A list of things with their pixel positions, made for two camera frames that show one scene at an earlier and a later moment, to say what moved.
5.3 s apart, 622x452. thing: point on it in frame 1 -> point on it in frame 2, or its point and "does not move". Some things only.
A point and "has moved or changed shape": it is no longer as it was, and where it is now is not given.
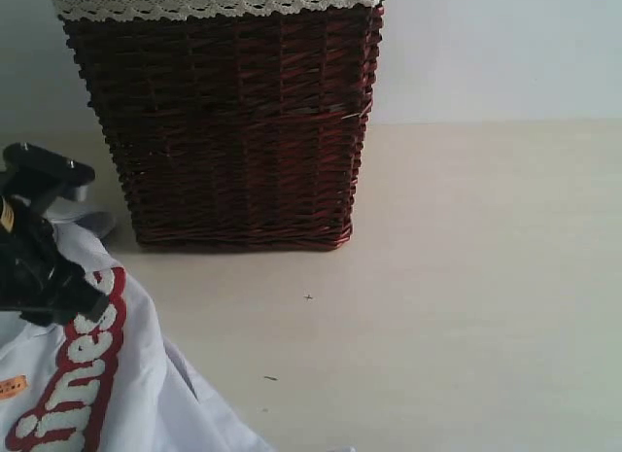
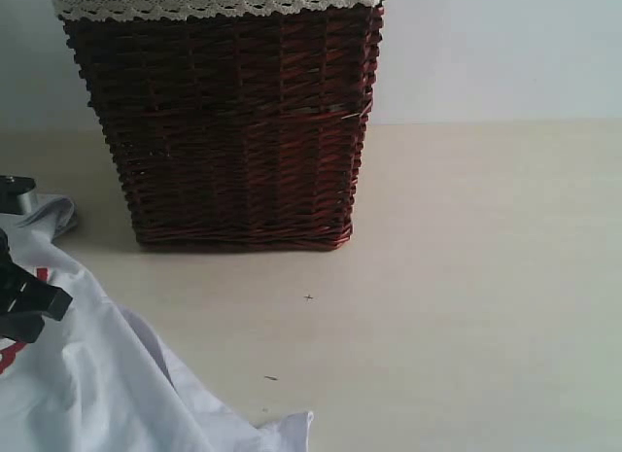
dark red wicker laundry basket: (236, 133) does not move
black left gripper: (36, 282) -> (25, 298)
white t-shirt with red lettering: (110, 380) has moved or changed shape
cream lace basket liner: (110, 2) does not move
